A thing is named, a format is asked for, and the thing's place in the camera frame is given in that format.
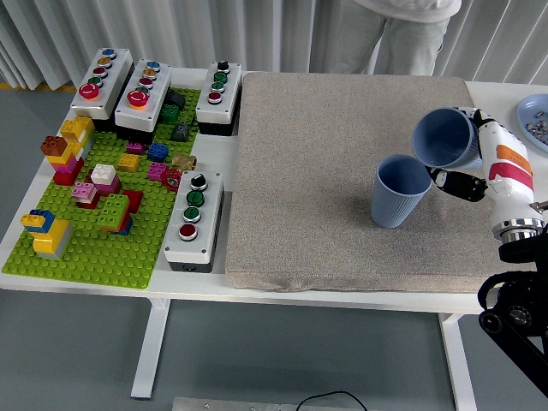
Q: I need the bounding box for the green studded baseplate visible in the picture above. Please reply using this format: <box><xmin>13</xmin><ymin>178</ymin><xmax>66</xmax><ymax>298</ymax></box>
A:
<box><xmin>2</xmin><ymin>87</ymin><xmax>202</xmax><ymax>291</ymax></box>

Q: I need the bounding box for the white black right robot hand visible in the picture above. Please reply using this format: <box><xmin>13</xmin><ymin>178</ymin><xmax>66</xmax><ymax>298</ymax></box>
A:
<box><xmin>427</xmin><ymin>106</ymin><xmax>539</xmax><ymax>229</ymax></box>

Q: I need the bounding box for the brass pipe fitting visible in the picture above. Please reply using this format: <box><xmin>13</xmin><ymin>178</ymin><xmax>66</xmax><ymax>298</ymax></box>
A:
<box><xmin>171</xmin><ymin>153</ymin><xmax>198</xmax><ymax>172</ymax></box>

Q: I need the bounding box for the green orange blue brick stack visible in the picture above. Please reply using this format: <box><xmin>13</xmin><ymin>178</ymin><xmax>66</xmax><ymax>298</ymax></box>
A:
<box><xmin>96</xmin><ymin>193</ymin><xmax>134</xmax><ymax>237</ymax></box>

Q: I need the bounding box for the blue plate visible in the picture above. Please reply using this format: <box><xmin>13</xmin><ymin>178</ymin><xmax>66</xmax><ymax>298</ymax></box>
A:
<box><xmin>516</xmin><ymin>92</ymin><xmax>548</xmax><ymax>154</ymax></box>

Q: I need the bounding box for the grey five-button control box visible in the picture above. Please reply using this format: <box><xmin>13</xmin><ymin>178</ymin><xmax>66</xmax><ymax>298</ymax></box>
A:
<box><xmin>114</xmin><ymin>58</ymin><xmax>173</xmax><ymax>145</ymax></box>
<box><xmin>69</xmin><ymin>47</ymin><xmax>135</xmax><ymax>132</ymax></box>

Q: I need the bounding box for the black cable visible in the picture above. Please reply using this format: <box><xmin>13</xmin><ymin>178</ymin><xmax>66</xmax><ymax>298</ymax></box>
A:
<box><xmin>297</xmin><ymin>390</ymin><xmax>367</xmax><ymax>411</ymax></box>

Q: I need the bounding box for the dark grey rounded brick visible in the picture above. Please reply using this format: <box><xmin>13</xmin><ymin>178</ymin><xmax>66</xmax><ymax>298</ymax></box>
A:
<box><xmin>164</xmin><ymin>90</ymin><xmax>187</xmax><ymax>110</ymax></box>

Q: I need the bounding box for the grey selector switch button box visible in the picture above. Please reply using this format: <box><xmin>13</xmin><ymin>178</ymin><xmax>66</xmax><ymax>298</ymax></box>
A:
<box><xmin>194</xmin><ymin>61</ymin><xmax>243</xmax><ymax>137</ymax></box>
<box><xmin>163</xmin><ymin>170</ymin><xmax>225</xmax><ymax>274</ymax></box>

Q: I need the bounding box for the small yellow toy brick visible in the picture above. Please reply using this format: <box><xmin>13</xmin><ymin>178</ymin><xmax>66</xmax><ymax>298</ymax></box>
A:
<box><xmin>117</xmin><ymin>152</ymin><xmax>140</xmax><ymax>173</ymax></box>

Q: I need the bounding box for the brown yellow red brick tower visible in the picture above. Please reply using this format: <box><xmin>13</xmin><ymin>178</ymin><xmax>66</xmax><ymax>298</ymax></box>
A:
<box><xmin>40</xmin><ymin>134</ymin><xmax>86</xmax><ymax>187</ymax></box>

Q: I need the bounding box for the yellow white brick stack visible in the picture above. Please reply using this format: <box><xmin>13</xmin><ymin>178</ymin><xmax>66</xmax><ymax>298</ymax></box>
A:
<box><xmin>59</xmin><ymin>115</ymin><xmax>96</xmax><ymax>149</ymax></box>

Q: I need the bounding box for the dark green toy brick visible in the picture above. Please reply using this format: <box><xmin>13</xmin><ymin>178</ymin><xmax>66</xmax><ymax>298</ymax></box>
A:
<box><xmin>158</xmin><ymin>104</ymin><xmax>181</xmax><ymax>126</ymax></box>

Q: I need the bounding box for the grey-brown padded mat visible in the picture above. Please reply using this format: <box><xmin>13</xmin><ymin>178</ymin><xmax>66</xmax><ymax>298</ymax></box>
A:
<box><xmin>224</xmin><ymin>71</ymin><xmax>539</xmax><ymax>295</ymax></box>

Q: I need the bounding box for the blue ribbed plastic cup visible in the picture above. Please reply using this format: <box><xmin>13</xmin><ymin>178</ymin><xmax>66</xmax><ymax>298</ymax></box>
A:
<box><xmin>370</xmin><ymin>153</ymin><xmax>433</xmax><ymax>229</ymax></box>
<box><xmin>411</xmin><ymin>106</ymin><xmax>484</xmax><ymax>170</ymax></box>

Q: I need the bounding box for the pink white red brick stack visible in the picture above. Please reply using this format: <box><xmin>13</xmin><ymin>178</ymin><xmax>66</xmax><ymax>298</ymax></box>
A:
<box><xmin>71</xmin><ymin>182</ymin><xmax>102</xmax><ymax>211</ymax></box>

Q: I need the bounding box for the blue toy brick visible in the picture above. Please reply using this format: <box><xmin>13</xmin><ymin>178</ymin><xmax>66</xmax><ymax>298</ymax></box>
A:
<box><xmin>146</xmin><ymin>141</ymin><xmax>169</xmax><ymax>163</ymax></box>

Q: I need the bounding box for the yellow blue grey brick stack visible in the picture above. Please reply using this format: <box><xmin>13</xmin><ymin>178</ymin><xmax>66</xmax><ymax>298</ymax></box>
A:
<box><xmin>20</xmin><ymin>209</ymin><xmax>74</xmax><ymax>261</ymax></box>

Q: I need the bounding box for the person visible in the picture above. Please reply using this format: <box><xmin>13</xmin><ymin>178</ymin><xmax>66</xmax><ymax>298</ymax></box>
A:
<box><xmin>307</xmin><ymin>0</ymin><xmax>463</xmax><ymax>77</ymax></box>

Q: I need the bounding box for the white table leg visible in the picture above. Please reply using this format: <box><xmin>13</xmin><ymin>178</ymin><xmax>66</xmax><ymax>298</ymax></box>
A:
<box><xmin>438</xmin><ymin>313</ymin><xmax>478</xmax><ymax>411</ymax></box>
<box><xmin>130</xmin><ymin>298</ymin><xmax>170</xmax><ymax>402</ymax></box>

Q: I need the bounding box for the red toy brick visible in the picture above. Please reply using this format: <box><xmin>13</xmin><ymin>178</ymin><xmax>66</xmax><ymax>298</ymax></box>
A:
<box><xmin>122</xmin><ymin>189</ymin><xmax>145</xmax><ymax>214</ymax></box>

